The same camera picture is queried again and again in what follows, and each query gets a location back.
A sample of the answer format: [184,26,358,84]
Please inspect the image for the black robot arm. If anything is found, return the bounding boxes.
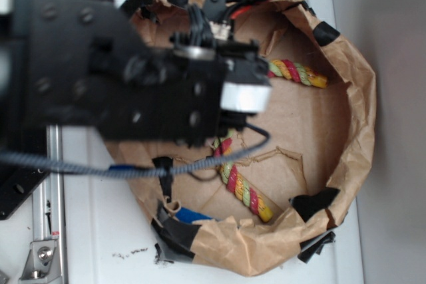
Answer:
[1,0,272,219]

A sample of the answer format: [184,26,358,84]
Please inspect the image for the aluminium extrusion rail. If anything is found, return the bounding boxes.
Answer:
[26,0,69,284]

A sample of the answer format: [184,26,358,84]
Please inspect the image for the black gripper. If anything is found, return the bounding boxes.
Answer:
[89,43,272,146]

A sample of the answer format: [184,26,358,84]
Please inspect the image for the multicolour twisted rope toy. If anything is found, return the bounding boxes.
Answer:
[213,59,329,223]

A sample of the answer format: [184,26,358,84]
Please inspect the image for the silver corner bracket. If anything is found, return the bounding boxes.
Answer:
[19,239,62,283]

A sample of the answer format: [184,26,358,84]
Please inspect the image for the grey braided cable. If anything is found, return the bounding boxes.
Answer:
[0,123,271,178]

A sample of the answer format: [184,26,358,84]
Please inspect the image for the brown paper bag bin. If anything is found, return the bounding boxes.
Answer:
[114,0,377,278]

